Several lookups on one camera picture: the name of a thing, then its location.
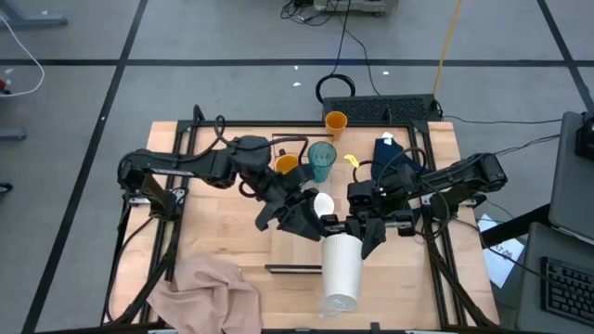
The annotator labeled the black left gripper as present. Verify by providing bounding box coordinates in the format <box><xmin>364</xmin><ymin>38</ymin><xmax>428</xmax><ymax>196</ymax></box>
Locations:
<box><xmin>239</xmin><ymin>166</ymin><xmax>327</xmax><ymax>243</ymax></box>

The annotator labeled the yellow hanging cable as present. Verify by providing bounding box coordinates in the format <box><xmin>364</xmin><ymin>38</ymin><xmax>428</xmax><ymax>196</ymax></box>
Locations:
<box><xmin>432</xmin><ymin>0</ymin><xmax>466</xmax><ymax>96</ymax></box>

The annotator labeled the pink cloth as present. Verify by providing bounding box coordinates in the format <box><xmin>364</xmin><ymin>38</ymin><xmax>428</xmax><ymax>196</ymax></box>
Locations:
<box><xmin>147</xmin><ymin>255</ymin><xmax>264</xmax><ymax>334</ymax></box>

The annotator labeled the black keyboard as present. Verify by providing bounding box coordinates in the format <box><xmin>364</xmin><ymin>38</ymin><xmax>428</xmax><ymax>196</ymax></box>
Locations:
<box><xmin>539</xmin><ymin>255</ymin><xmax>594</xmax><ymax>328</ymax></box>

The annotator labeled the dark blue cloth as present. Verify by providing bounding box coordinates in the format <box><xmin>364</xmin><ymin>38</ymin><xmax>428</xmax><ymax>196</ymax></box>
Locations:
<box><xmin>369</xmin><ymin>135</ymin><xmax>432</xmax><ymax>187</ymax></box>

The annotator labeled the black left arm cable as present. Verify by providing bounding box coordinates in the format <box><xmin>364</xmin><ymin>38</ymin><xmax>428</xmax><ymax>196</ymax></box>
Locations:
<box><xmin>212</xmin><ymin>113</ymin><xmax>311</xmax><ymax>166</ymax></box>

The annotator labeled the grey laptop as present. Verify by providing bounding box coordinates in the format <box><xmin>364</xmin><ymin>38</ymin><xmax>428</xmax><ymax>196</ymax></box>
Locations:
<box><xmin>548</xmin><ymin>110</ymin><xmax>594</xmax><ymax>246</ymax></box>

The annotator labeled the white ribbed paper cup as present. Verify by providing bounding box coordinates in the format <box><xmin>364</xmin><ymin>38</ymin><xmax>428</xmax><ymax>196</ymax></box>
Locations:
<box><xmin>320</xmin><ymin>233</ymin><xmax>365</xmax><ymax>314</ymax></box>

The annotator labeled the black perforated metal box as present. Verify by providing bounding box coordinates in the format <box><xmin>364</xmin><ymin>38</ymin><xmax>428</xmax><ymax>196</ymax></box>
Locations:
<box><xmin>320</xmin><ymin>93</ymin><xmax>443</xmax><ymax>124</ymax></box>

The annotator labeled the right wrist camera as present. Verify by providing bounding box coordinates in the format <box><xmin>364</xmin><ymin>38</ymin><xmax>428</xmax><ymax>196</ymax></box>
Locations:
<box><xmin>346</xmin><ymin>180</ymin><xmax>379</xmax><ymax>211</ymax></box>

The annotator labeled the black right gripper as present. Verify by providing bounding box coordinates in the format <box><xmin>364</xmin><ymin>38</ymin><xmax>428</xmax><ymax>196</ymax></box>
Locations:
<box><xmin>319</xmin><ymin>207</ymin><xmax>418</xmax><ymax>262</ymax></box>

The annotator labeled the clear glass mug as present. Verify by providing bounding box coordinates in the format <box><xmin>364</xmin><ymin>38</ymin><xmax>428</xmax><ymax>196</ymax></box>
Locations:
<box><xmin>318</xmin><ymin>296</ymin><xmax>361</xmax><ymax>321</ymax></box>

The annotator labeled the grey desk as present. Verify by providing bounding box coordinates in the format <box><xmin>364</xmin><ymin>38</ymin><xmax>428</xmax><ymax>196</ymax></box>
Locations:
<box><xmin>513</xmin><ymin>221</ymin><xmax>594</xmax><ymax>334</ymax></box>

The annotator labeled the white floor cable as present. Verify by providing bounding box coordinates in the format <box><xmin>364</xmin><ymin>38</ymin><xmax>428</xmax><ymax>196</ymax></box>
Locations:
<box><xmin>0</xmin><ymin>13</ymin><xmax>46</xmax><ymax>99</ymax></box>

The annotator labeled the white paper sheet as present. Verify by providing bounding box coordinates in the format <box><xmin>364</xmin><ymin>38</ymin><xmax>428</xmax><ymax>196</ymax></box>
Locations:
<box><xmin>476</xmin><ymin>212</ymin><xmax>526</xmax><ymax>289</ymax></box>

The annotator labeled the orange plastic cup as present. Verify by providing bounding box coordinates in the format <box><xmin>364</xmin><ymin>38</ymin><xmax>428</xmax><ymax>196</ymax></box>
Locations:
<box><xmin>324</xmin><ymin>110</ymin><xmax>349</xmax><ymax>143</ymax></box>

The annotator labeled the black mug yellow inside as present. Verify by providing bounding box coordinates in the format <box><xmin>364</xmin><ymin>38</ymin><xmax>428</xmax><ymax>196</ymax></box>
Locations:
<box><xmin>273</xmin><ymin>152</ymin><xmax>303</xmax><ymax>177</ymax></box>

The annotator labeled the white ceramic mug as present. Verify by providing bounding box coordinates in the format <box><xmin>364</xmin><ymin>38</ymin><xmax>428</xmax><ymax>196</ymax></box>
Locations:
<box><xmin>311</xmin><ymin>191</ymin><xmax>337</xmax><ymax>219</ymax></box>

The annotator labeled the black coiled floor cable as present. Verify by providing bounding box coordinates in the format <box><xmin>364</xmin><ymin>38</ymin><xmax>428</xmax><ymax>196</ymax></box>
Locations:
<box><xmin>315</xmin><ymin>72</ymin><xmax>357</xmax><ymax>105</ymax></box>

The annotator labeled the teal plastic tumbler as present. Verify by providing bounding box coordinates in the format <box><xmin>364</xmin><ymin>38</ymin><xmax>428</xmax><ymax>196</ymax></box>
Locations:
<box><xmin>306</xmin><ymin>140</ymin><xmax>338</xmax><ymax>184</ymax></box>

